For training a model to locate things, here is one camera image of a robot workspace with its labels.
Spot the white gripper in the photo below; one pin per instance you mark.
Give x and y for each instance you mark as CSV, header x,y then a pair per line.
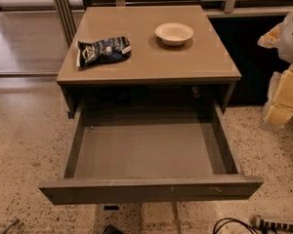
x,y
292,38

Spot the grey top drawer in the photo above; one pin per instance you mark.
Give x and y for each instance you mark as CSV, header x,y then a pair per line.
x,y
150,154

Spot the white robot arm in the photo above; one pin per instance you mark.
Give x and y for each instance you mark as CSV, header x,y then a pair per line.
x,y
285,42

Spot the grey drawer cabinet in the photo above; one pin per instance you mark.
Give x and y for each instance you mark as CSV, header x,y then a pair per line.
x,y
203,58

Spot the white bowl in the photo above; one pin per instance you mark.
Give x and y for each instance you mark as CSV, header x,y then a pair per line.
x,y
173,33

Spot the white power strip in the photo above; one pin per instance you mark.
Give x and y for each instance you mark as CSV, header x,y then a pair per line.
x,y
263,222

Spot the blue chip bag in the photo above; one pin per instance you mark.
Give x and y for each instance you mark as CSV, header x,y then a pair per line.
x,y
108,50

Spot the black object bottom edge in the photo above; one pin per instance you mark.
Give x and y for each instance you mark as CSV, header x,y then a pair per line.
x,y
112,230

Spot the metal rod on floor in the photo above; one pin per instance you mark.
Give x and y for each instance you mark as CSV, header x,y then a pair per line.
x,y
12,224

